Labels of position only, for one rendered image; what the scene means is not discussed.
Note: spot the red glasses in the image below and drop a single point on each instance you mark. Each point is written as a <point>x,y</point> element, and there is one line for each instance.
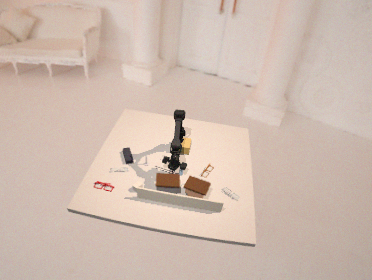
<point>107,187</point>

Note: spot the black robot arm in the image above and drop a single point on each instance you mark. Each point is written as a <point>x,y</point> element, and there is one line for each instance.
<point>179,116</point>

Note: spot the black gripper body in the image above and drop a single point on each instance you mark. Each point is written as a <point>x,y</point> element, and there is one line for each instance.
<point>182,166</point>

